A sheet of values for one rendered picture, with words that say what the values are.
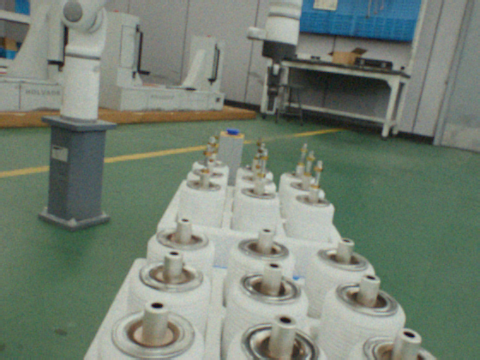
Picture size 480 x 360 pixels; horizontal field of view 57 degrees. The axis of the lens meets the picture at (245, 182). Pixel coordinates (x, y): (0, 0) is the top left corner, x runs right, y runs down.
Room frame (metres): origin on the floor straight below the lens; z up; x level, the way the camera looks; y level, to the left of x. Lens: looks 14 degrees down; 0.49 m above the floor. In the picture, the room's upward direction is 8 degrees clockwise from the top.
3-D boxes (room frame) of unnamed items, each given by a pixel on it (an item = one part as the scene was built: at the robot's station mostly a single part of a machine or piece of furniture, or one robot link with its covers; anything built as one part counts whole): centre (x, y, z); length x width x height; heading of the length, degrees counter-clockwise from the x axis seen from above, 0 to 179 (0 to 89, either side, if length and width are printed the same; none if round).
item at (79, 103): (1.24, 0.49, 0.39); 0.09 x 0.09 x 0.17; 63
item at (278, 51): (1.03, -0.03, 0.53); 0.08 x 0.08 x 0.09
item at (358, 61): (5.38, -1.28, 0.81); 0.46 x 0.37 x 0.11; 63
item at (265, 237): (0.60, -0.04, 0.26); 0.02 x 0.02 x 0.03
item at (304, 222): (0.92, -0.15, 0.16); 0.10 x 0.10 x 0.18
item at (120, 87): (4.19, 0.94, 0.45); 1.51 x 0.57 x 0.74; 153
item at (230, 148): (1.32, 0.06, 0.16); 0.07 x 0.07 x 0.31; 2
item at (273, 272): (0.48, -0.05, 0.26); 0.02 x 0.02 x 0.03
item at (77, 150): (1.24, 0.49, 0.15); 0.15 x 0.15 x 0.30; 63
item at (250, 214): (0.91, -0.03, 0.16); 0.10 x 0.10 x 0.18
